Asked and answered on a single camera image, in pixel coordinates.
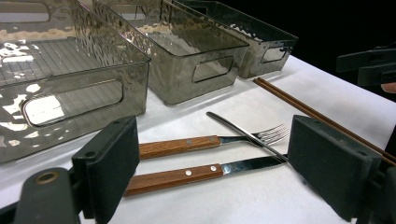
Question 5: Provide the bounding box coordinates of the wooden handled steel knife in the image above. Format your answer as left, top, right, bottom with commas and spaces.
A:
124, 154, 289, 197

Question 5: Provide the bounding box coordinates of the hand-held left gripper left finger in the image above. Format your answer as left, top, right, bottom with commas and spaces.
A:
71, 115, 141, 224

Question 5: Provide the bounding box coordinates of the large smoky clear plastic bin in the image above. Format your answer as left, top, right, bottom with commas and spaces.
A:
0, 0, 152, 164

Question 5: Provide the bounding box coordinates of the medium smoky clear plastic bin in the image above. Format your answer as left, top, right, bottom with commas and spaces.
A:
92, 0, 250, 106

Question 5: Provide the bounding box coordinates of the brown chopstick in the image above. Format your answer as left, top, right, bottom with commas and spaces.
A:
256, 77, 396, 161
252, 77, 396, 166

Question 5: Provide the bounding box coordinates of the small smoky clear plastic bin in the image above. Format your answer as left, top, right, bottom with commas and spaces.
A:
172, 0, 299, 79

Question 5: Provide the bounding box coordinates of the wooden handled steel fork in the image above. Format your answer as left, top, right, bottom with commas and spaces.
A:
138, 123, 291, 161

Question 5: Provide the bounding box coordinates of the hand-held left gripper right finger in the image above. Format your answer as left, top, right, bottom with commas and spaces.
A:
287, 114, 383, 223

